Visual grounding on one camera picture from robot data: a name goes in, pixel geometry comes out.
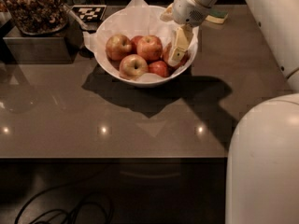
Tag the hidden back red apple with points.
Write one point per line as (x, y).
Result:
(134, 42)

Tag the front yellow-red apple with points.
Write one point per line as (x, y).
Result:
(132, 67)

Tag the left red-yellow apple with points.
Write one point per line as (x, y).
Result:
(118, 46)

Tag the glass jar of snacks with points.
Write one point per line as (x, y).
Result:
(37, 17)

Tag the grey metal box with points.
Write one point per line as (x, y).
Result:
(58, 48)

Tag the yellow green sponge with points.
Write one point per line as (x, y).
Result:
(217, 16)

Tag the black white marker tag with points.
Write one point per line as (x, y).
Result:
(89, 13)

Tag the white paper liner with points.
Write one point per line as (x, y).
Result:
(140, 19)

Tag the white bowl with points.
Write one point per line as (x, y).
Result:
(146, 81)

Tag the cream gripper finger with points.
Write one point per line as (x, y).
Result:
(181, 39)
(167, 14)

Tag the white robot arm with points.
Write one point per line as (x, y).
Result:
(262, 178)

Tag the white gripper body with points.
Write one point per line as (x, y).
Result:
(187, 9)

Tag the front small red apple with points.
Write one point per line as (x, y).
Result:
(159, 68)

